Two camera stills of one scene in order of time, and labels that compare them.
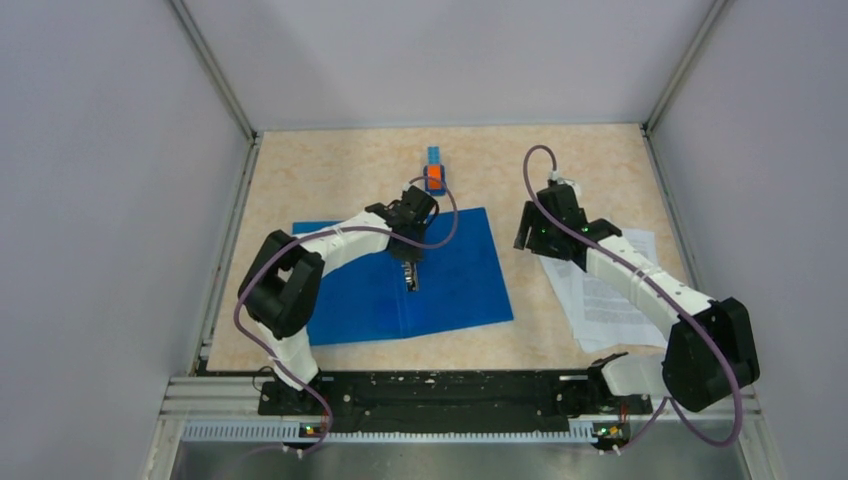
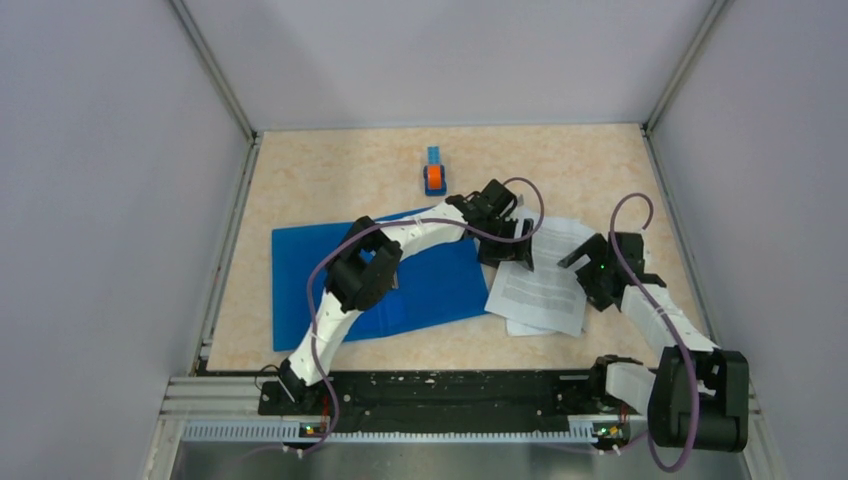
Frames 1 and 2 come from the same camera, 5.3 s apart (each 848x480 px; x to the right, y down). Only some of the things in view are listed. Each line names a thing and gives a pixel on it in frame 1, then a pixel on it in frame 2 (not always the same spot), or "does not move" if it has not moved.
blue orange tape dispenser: (434, 173) does not move
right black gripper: (533, 218) → (595, 249)
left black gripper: (412, 254) → (494, 257)
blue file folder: (459, 278) does not move
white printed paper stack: (601, 317) → (548, 299)
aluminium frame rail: (216, 398) does not move
